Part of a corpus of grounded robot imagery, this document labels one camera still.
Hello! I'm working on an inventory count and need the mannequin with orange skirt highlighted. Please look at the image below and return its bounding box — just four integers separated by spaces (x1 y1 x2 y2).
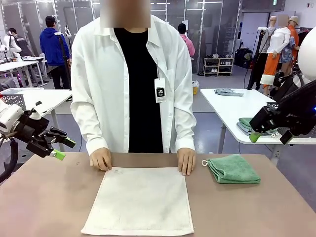
260 15 281 90

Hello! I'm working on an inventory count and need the white background desk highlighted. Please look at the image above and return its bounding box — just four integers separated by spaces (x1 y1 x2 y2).
0 57 46 88

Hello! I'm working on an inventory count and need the white hanging name badge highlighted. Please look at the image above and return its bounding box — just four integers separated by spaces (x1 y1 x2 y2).
154 58 166 103

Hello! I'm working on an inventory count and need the mannequin in white blouse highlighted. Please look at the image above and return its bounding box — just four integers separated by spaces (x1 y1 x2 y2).
267 13 297 78

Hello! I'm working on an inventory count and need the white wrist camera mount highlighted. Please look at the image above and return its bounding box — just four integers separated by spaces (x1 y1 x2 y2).
23 100 46 121

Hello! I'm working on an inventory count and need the person in white shirt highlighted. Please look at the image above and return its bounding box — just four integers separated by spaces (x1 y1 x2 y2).
70 0 198 155

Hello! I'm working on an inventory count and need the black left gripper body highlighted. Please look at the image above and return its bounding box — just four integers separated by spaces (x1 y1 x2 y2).
15 113 57 147

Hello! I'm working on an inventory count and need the black braided cable sleeve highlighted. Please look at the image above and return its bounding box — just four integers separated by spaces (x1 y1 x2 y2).
278 79 316 106

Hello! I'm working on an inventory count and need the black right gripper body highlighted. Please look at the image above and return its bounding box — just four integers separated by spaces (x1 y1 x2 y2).
277 104 316 136

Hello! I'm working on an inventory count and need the wooden shoe rack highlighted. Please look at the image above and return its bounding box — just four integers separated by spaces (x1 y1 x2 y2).
203 56 235 78

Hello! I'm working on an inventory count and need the black stand with white head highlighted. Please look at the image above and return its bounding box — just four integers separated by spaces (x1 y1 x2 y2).
54 31 73 91

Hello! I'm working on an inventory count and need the person's left forearm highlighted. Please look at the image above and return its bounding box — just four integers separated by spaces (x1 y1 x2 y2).
174 108 198 152

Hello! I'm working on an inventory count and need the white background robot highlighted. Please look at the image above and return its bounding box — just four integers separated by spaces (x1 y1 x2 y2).
0 34 24 62

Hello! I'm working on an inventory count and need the person in black t-shirt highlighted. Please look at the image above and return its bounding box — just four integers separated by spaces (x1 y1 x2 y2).
7 27 34 58

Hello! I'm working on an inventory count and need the person's right hand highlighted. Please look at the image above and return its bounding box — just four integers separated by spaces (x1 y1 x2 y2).
89 147 113 172

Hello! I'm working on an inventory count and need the person in pink top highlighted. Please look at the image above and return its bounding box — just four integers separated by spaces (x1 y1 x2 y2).
177 23 197 61

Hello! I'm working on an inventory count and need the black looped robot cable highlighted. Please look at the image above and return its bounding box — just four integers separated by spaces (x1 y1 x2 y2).
0 134 20 185

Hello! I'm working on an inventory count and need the person's left hand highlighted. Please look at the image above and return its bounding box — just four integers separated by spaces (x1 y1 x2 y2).
177 147 197 177

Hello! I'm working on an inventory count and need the white perforated basket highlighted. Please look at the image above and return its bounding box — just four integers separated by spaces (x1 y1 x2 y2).
0 87 27 113

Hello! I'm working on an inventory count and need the grey crumpled cloth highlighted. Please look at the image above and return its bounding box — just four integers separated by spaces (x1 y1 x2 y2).
213 87 244 97

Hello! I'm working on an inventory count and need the black tripod stand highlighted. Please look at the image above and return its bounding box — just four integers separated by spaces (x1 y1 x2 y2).
247 27 269 90

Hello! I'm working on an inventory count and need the white angular side table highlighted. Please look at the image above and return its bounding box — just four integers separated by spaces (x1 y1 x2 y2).
0 88 73 154

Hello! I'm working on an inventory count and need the small folded green towel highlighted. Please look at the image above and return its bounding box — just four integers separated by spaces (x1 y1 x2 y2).
238 117 255 130

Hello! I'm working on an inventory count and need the white rounded side table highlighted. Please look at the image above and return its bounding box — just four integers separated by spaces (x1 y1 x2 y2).
199 88 316 161

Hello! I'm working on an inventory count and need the person in blue hoodie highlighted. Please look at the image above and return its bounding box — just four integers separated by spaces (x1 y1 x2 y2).
39 15 73 90

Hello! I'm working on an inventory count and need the black luggage case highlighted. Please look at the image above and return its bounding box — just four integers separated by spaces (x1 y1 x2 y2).
234 47 253 70

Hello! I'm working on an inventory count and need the folded grey towel stack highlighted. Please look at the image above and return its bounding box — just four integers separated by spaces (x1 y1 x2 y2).
236 122 280 138

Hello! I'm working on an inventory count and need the mint green terry towel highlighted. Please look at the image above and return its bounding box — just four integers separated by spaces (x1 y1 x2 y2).
201 154 262 185

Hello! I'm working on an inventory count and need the mannequin with beige hat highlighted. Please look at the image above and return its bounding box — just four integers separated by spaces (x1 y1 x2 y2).
287 15 302 50

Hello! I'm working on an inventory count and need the white terry towel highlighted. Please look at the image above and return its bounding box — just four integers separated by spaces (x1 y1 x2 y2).
80 167 195 236

